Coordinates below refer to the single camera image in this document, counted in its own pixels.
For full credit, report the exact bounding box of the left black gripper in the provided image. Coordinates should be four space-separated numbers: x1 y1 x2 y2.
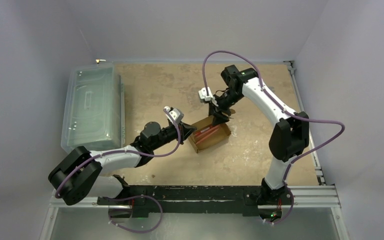
150 120 196 151

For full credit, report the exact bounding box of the brown cardboard box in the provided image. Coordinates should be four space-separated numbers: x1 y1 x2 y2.
188 115 232 154

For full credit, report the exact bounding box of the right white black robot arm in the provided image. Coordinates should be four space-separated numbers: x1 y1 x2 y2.
208 65 309 205

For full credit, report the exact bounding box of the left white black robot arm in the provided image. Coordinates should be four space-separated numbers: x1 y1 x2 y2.
48 121 197 206

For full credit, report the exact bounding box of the clear plastic storage bin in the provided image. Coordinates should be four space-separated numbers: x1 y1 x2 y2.
60 62 125 153

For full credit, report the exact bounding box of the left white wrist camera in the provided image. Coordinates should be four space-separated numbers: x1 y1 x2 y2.
163 106 184 124

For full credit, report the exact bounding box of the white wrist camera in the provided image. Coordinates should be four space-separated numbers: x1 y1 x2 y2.
198 87 218 107
163 106 184 124

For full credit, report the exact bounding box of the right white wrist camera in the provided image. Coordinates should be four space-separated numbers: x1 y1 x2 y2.
198 87 218 107

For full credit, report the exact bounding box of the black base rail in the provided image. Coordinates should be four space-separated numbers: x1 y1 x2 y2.
97 184 294 220

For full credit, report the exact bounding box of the aluminium frame rail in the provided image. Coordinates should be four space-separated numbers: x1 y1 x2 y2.
40 185 349 240

